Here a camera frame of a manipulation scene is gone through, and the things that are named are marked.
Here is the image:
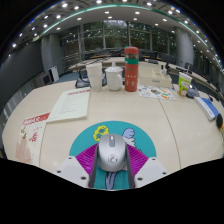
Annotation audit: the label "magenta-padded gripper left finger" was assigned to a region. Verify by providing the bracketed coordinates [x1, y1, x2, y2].
[54, 143, 101, 189]

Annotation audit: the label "white cardboard box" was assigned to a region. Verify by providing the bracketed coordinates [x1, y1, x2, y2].
[138, 63, 173, 89]

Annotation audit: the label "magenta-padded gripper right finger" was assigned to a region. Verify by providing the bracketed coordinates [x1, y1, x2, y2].
[124, 143, 168, 190]

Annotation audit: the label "round teal cartoon mouse pad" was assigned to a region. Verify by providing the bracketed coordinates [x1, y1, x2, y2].
[68, 120, 157, 191]

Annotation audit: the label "ceiling lights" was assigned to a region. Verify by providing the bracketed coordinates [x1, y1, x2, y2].
[11, 0, 223, 64]

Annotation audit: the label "colourful printed leaflet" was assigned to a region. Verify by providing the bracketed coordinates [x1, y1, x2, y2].
[137, 84, 177, 101]

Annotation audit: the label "white lidded ceramic mug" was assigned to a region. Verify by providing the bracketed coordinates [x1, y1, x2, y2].
[104, 61, 124, 92]

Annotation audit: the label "black microphone with yellow band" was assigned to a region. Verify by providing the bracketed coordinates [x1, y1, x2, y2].
[215, 113, 224, 141]

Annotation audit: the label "silver computer mouse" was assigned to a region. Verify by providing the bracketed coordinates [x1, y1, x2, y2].
[97, 133, 128, 173]

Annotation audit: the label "white paper document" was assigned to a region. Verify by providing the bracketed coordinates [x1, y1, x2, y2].
[46, 87, 92, 124]

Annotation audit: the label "red and white leaflet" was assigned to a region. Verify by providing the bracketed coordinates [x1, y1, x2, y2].
[14, 112, 51, 167]

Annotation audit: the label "green and white paper cup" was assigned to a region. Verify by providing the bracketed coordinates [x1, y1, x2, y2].
[177, 71, 194, 98]

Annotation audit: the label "dark office chairs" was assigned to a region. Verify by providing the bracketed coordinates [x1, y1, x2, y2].
[83, 48, 223, 88]

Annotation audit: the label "red thermos bottle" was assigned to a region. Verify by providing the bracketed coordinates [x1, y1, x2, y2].
[123, 46, 140, 93]

